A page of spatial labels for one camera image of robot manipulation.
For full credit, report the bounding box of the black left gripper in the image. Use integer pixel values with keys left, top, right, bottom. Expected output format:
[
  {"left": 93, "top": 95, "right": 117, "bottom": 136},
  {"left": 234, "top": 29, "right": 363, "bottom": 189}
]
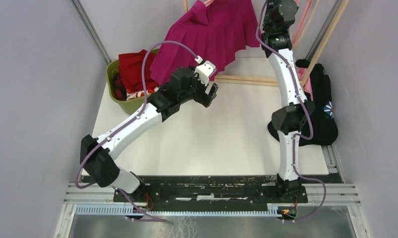
[{"left": 179, "top": 65, "right": 219, "bottom": 108}]

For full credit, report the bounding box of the beige plastic hanger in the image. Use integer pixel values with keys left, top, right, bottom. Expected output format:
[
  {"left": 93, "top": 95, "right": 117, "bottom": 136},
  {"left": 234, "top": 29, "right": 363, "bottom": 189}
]
[{"left": 292, "top": 0, "right": 320, "bottom": 50}]

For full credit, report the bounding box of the magenta pleated skirt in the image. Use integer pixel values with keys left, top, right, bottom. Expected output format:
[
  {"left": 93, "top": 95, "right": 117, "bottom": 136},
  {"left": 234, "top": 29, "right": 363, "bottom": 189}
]
[{"left": 150, "top": 0, "right": 260, "bottom": 85}]

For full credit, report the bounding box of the white red floral garment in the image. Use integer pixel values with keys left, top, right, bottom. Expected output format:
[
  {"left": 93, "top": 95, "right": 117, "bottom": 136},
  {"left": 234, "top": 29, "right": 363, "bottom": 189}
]
[{"left": 126, "top": 87, "right": 159, "bottom": 101}]

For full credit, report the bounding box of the red dress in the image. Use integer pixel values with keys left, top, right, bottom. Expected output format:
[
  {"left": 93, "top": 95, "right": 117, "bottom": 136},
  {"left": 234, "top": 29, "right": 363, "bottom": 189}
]
[{"left": 118, "top": 50, "right": 159, "bottom": 93}]

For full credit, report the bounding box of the red navy plaid skirt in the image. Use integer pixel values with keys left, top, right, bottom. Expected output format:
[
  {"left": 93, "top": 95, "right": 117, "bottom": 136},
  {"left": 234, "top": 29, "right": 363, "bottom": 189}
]
[{"left": 112, "top": 73, "right": 126, "bottom": 101}]

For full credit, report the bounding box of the pink hanger of magenta skirt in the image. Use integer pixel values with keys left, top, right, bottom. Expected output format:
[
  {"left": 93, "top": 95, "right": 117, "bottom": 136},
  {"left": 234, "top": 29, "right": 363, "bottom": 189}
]
[{"left": 203, "top": 0, "right": 214, "bottom": 6}]

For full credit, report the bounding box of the pink plastic hanger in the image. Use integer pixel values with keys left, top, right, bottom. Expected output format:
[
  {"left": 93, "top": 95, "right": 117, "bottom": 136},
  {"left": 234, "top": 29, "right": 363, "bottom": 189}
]
[{"left": 292, "top": 0, "right": 313, "bottom": 46}]

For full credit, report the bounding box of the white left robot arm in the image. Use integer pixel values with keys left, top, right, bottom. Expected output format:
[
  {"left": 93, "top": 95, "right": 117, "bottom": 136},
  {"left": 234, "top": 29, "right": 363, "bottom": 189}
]
[{"left": 80, "top": 61, "right": 218, "bottom": 202}]

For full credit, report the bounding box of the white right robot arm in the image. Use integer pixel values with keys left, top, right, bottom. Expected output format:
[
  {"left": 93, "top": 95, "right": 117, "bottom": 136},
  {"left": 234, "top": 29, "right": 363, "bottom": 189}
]
[{"left": 258, "top": 0, "right": 314, "bottom": 202}]

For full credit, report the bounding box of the pink cloth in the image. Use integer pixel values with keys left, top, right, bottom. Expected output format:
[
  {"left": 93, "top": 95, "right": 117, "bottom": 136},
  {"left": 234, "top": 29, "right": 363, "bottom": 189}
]
[{"left": 296, "top": 67, "right": 314, "bottom": 101}]

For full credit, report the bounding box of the olive green plastic basket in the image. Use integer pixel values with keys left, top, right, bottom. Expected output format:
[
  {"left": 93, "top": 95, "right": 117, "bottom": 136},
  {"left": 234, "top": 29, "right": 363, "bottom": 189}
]
[{"left": 106, "top": 50, "right": 159, "bottom": 115}]

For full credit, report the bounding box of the wooden clothes rack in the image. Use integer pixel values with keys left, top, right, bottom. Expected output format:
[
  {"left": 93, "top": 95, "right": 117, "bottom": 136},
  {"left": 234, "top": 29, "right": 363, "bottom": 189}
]
[{"left": 182, "top": 0, "right": 350, "bottom": 88}]

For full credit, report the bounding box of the black shirt with flower print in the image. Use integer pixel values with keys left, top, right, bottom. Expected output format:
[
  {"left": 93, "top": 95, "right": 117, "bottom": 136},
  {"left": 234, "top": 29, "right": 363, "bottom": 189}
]
[{"left": 268, "top": 59, "right": 339, "bottom": 147}]

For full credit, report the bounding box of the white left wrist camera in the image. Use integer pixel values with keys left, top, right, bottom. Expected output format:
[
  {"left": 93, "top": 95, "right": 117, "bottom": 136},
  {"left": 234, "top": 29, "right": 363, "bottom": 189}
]
[{"left": 194, "top": 56, "right": 217, "bottom": 86}]

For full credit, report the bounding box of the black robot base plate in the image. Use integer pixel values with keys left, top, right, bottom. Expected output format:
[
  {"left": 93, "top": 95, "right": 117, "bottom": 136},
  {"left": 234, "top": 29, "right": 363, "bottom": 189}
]
[{"left": 128, "top": 174, "right": 341, "bottom": 212}]

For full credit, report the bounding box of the aluminium corner rail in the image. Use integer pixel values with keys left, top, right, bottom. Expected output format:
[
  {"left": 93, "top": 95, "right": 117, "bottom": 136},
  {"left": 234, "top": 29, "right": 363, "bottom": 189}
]
[{"left": 70, "top": 0, "right": 112, "bottom": 64}]

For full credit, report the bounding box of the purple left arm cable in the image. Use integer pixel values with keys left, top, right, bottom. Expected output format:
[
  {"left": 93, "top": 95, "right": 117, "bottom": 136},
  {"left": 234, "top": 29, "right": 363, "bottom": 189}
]
[{"left": 74, "top": 40, "right": 203, "bottom": 224}]

